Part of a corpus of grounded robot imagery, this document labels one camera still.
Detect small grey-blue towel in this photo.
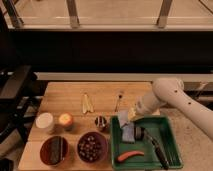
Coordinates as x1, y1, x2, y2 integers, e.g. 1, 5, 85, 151
117, 110, 129, 127

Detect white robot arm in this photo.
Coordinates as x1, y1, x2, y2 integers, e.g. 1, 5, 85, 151
128, 78, 213, 141

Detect green plastic tray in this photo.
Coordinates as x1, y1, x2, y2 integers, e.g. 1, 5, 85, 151
110, 116, 183, 171

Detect small metal cup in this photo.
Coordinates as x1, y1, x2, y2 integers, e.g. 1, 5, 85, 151
95, 116, 107, 131

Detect orange carrot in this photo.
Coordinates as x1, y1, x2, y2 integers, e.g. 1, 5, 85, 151
117, 151, 144, 162

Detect brown bowl with nuts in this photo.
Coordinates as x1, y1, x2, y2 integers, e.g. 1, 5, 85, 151
77, 132, 108, 163

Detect brown bowl with dark block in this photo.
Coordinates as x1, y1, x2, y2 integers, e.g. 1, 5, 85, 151
40, 136, 68, 166

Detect white lidded jar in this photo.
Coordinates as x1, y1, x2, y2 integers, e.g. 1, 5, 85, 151
35, 113, 55, 134

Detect black chair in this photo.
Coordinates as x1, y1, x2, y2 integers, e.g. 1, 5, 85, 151
0, 65, 37, 144

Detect black handled brush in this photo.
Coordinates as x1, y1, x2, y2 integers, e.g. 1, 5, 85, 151
135, 126, 169, 170

